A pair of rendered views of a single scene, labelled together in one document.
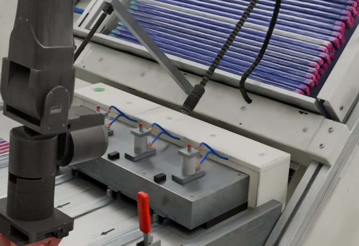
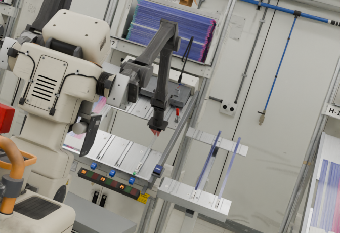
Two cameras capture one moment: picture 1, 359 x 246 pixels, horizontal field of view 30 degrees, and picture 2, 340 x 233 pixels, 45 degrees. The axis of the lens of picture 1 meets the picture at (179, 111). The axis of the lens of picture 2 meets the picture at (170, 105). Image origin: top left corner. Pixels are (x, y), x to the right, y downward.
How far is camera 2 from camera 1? 1.58 m
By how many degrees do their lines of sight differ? 33
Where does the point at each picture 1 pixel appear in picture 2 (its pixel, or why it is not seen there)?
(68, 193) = (143, 103)
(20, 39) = (158, 95)
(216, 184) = (185, 94)
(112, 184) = not seen: hidden behind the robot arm
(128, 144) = (154, 84)
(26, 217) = (160, 125)
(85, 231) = not seen: hidden behind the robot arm
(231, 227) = (191, 104)
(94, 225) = not seen: hidden behind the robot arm
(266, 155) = (194, 80)
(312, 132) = (204, 71)
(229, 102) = (176, 62)
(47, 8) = (165, 89)
